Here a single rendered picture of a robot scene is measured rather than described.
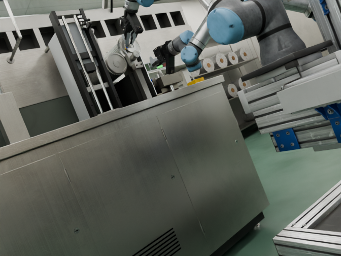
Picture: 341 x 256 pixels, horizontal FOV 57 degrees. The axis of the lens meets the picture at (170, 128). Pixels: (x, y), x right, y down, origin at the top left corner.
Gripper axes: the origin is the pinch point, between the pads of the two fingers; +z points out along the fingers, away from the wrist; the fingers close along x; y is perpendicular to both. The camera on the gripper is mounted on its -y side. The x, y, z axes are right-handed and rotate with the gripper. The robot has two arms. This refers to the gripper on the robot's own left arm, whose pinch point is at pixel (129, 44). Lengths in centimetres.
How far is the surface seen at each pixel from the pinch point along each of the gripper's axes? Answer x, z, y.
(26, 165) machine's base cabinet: 79, 11, -48
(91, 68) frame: 32.8, -0.2, -14.4
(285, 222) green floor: -32, 58, -114
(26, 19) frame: 36, 3, 53
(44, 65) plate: 36, 22, 31
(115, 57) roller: 9.3, 5.7, -0.2
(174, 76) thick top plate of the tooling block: -22.5, 15.7, -18.3
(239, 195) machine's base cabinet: -14, 47, -91
